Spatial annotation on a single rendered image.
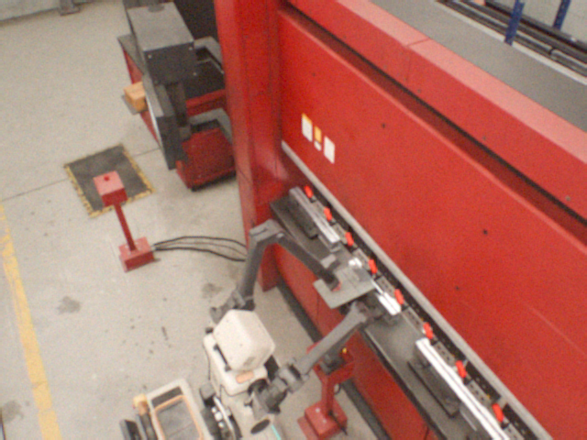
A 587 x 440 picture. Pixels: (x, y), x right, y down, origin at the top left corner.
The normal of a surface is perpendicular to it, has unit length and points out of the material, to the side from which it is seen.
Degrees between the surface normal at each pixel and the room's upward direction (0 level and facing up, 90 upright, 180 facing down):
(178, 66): 90
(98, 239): 0
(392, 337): 0
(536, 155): 90
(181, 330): 0
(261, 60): 90
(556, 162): 90
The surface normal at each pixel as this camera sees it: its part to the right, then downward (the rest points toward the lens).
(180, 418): -0.02, -0.70
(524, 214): -0.88, 0.36
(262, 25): 0.48, 0.62
